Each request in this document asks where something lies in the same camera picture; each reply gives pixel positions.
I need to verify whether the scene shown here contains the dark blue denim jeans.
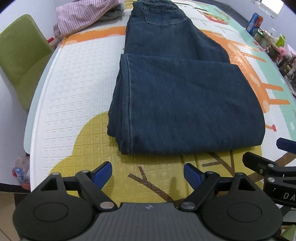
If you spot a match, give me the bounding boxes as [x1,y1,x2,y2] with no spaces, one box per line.
[107,1,265,155]

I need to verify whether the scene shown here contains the colourful foam play mat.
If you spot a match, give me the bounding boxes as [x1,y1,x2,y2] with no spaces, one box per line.
[30,1,295,203]

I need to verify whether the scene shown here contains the plastic bag on floor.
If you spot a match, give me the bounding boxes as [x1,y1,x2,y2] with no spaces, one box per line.
[12,156,31,190]

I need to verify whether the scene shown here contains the dark glass bottle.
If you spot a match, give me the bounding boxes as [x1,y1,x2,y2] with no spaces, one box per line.
[278,55,295,77]

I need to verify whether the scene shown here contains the pink pig toy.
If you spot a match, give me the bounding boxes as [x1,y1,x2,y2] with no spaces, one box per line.
[278,47,290,59]

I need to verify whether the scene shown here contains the green lid jar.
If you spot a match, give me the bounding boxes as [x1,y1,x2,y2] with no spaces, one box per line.
[254,29,265,44]

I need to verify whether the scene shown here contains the blue soda can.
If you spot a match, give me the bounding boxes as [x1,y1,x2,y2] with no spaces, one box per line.
[245,13,263,36]

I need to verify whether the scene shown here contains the green upholstered chair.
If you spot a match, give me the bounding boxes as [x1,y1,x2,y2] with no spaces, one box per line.
[1,14,54,111]

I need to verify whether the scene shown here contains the pink striped shirt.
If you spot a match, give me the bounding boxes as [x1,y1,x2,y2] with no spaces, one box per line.
[53,0,124,38]

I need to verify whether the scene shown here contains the grey garment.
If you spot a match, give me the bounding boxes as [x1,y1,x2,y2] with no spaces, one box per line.
[99,4,125,21]

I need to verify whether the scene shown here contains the window with white frame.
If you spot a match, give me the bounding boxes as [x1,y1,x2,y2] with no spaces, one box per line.
[253,0,284,15]

